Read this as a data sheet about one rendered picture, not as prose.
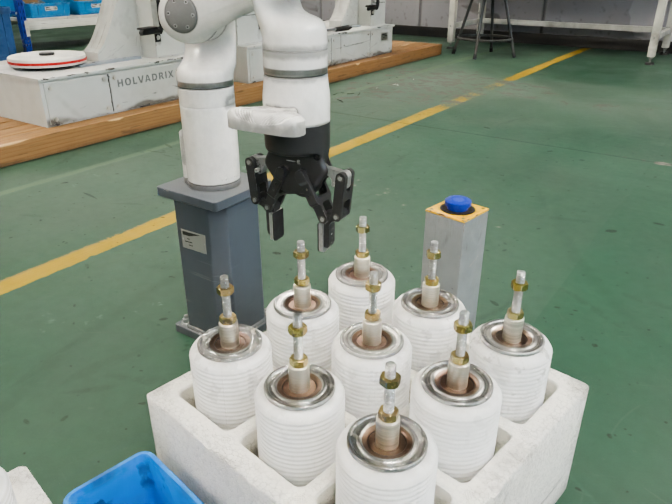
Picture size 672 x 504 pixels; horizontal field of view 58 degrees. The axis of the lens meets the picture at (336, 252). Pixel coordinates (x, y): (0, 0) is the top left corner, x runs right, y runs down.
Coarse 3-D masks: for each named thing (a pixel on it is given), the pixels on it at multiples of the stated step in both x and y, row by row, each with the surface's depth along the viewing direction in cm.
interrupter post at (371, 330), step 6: (366, 324) 69; (372, 324) 69; (378, 324) 69; (366, 330) 69; (372, 330) 69; (378, 330) 69; (366, 336) 70; (372, 336) 69; (378, 336) 70; (366, 342) 70; (372, 342) 70; (378, 342) 70
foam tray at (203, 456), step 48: (192, 384) 75; (576, 384) 75; (192, 432) 67; (240, 432) 67; (528, 432) 67; (576, 432) 77; (192, 480) 72; (240, 480) 63; (480, 480) 61; (528, 480) 67
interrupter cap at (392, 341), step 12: (360, 324) 74; (384, 324) 74; (348, 336) 71; (360, 336) 72; (384, 336) 72; (396, 336) 71; (348, 348) 69; (360, 348) 69; (372, 348) 70; (384, 348) 69; (396, 348) 69
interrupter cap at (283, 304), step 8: (280, 296) 80; (288, 296) 80; (312, 296) 80; (320, 296) 80; (328, 296) 80; (280, 304) 78; (288, 304) 78; (312, 304) 79; (320, 304) 78; (328, 304) 78; (280, 312) 76; (288, 312) 76; (296, 312) 76; (304, 312) 76; (312, 312) 76; (320, 312) 76
